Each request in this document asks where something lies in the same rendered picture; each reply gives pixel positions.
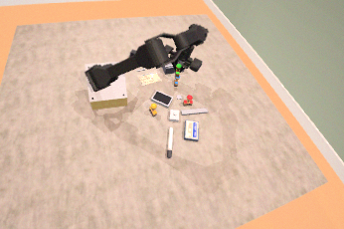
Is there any green-handled rubber stamp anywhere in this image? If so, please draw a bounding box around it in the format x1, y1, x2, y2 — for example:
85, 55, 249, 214
175, 64, 182, 78

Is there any white taped card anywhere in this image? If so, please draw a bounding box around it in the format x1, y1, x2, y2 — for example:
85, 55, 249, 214
137, 71, 162, 86

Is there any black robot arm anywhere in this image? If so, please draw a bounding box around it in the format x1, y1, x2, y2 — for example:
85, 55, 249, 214
85, 24, 209, 92

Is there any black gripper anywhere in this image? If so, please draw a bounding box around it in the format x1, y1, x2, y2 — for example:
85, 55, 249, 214
164, 45, 203, 73

